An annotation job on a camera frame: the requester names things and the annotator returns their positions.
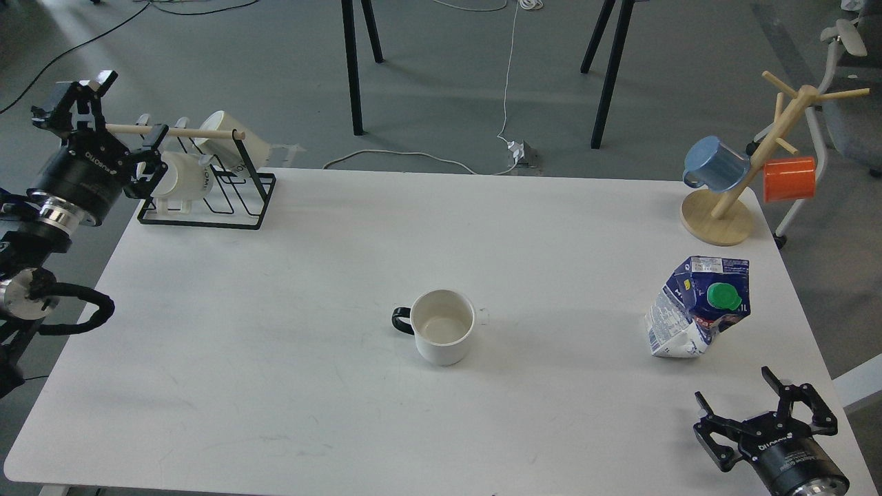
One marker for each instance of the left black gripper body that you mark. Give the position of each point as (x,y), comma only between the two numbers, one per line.
(85,172)

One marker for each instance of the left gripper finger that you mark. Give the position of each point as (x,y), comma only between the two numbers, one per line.
(73,112)
(144,167)

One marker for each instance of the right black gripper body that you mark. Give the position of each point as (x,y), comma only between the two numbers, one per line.
(788,460)

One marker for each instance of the white mug black handle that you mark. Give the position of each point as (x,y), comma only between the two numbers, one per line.
(442,321)

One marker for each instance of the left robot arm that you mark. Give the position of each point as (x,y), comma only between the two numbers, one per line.
(34,302)

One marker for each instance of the white cup front on rack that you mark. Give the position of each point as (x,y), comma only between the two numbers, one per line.
(188,177)

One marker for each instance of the white cup on rack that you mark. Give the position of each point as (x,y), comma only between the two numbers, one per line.
(188,177)
(226,149)

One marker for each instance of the white cup rear on rack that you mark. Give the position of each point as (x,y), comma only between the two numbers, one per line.
(226,149)

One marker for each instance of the blue white milk carton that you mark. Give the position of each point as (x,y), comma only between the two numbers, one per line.
(702,298)

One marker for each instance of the wooden mug tree stand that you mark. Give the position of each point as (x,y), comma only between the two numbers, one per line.
(721,219)

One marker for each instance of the orange mug on tree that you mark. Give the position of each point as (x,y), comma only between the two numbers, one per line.
(792,178)

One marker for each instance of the black table leg left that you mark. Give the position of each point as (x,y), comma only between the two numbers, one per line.
(353,75)

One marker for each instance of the black table leg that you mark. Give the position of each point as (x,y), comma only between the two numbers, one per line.
(614,61)
(353,75)

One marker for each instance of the blue mug on tree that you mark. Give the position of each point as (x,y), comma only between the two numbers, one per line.
(712,164)

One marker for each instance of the grey power adapter plug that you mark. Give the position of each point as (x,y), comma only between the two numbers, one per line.
(523,154)

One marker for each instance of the black table leg right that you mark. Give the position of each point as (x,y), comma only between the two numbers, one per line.
(614,61)

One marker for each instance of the black wire cup rack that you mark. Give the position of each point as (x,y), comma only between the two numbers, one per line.
(235,202)

